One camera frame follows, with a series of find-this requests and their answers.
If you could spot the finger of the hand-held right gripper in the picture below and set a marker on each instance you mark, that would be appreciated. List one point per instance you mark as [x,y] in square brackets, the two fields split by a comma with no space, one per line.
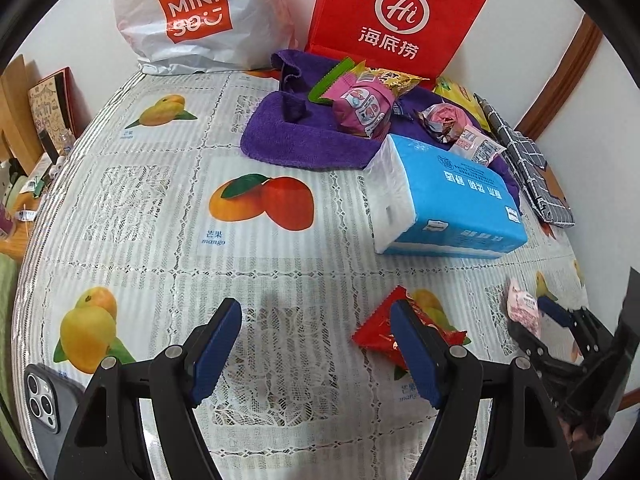
[555,310]
[527,341]

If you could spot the yellow chips bag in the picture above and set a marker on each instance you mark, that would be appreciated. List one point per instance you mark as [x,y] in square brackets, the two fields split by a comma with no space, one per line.
[450,92]

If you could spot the white plastic bag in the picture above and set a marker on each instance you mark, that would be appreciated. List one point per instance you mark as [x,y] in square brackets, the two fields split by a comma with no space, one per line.
[250,10]

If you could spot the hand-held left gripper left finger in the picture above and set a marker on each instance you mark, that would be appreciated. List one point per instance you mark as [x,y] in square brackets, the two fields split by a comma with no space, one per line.
[220,350]

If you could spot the brown wooden door frame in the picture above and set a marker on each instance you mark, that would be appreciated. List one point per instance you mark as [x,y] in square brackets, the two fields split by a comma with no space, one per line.
[575,65]

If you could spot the blue tissue pack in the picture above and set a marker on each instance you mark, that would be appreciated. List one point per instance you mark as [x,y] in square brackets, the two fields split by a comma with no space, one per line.
[450,200]

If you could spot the white red label snack packet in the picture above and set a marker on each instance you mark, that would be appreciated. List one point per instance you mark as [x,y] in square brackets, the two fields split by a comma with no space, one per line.
[477,145]

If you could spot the fruit printed tablecloth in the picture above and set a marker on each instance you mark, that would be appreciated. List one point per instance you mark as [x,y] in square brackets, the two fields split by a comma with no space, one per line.
[150,210]

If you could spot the pink cartoon snack packet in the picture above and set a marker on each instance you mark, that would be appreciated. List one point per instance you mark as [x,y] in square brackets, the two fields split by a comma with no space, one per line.
[360,105]

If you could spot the gold brown snack packet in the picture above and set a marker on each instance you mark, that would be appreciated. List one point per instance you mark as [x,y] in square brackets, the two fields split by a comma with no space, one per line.
[400,81]

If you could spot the pale pink snack packet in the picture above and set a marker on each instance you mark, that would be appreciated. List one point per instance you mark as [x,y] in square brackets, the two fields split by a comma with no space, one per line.
[522,305]

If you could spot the patterned brown box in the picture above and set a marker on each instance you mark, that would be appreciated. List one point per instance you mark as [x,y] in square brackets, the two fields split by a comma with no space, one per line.
[47,105]

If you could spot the grey smartphone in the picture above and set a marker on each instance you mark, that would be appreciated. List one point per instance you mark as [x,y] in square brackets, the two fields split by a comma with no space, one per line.
[50,410]

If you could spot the green snack packet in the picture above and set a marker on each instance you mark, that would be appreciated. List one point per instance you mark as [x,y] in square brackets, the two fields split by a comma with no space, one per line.
[330,80]

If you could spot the grey checked folded cloth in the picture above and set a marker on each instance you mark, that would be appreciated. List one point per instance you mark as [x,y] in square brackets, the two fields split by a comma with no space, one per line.
[535,170]

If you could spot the crumpled pink snack packet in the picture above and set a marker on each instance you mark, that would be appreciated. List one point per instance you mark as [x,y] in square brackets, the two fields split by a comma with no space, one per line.
[442,117]

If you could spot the red paper bag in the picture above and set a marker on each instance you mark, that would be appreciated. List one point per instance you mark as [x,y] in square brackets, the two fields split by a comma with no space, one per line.
[350,0]

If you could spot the brown cardboard box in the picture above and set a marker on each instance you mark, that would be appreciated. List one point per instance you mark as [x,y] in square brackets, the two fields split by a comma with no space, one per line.
[15,105]

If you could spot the green cloth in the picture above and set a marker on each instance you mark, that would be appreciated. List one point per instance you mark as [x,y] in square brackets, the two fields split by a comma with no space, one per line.
[7,310]

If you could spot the person's right hand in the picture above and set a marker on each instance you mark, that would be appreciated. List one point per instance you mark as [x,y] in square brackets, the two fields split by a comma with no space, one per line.
[580,440]

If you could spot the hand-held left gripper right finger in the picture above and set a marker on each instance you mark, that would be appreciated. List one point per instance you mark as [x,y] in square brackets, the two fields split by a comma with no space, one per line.
[415,355]

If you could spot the purple towel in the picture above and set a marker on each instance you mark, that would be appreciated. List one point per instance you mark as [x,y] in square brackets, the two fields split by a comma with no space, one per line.
[300,135]

